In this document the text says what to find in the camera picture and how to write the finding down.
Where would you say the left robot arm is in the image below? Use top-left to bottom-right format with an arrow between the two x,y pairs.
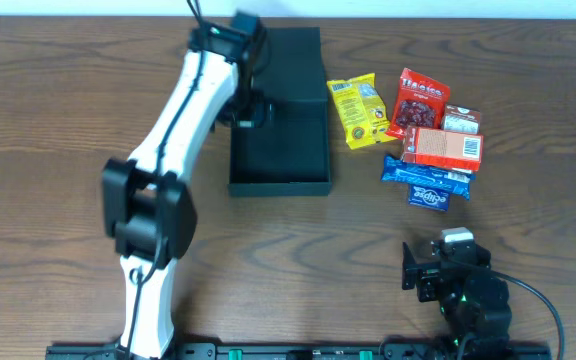
102,12 -> 272,359

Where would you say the orange red cardboard box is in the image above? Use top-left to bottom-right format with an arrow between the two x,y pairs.
401,126 -> 484,172

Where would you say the brown white small carton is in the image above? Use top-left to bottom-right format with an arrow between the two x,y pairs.
441,104 -> 482,134

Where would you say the blue eclipse mints pack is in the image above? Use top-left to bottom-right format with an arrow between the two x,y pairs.
408,185 -> 450,212

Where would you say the black gift box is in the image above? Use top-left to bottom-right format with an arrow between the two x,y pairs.
228,27 -> 332,197

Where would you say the red dried fruit bag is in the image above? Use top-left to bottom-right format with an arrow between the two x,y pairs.
386,68 -> 451,139

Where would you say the blue wrapped snack bar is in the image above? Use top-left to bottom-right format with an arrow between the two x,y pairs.
381,155 -> 475,200

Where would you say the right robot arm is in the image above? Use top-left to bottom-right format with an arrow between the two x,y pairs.
402,240 -> 512,359

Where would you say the yellow snack bag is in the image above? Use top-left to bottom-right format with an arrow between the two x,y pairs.
327,73 -> 394,150

